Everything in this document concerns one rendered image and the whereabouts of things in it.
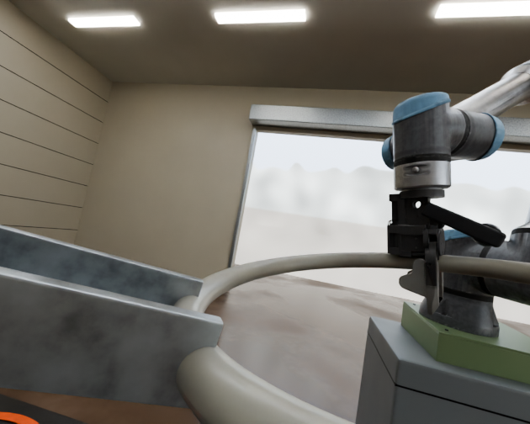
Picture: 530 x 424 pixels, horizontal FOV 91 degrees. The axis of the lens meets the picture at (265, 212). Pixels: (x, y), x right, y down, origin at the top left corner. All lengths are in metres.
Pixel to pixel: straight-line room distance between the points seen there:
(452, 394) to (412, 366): 0.09
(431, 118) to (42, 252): 0.55
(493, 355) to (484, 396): 0.10
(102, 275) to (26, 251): 0.06
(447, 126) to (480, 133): 0.09
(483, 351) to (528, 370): 0.09
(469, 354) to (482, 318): 0.12
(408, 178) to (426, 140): 0.07
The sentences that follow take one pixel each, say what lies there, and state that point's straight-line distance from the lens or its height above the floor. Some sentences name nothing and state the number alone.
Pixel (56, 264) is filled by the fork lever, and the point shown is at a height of 1.03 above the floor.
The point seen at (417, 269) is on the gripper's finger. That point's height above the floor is 1.07.
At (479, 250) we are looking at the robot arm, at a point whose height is 1.14.
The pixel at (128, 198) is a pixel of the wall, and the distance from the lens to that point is 6.29.
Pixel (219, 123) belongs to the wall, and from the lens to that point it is 5.69.
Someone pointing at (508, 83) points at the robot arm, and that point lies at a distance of 1.05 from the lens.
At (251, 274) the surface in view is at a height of 1.02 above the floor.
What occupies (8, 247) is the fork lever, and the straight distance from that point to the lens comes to 0.29.
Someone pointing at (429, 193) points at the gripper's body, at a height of 1.20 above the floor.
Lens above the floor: 1.08
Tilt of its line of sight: 5 degrees up
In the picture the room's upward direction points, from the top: 10 degrees clockwise
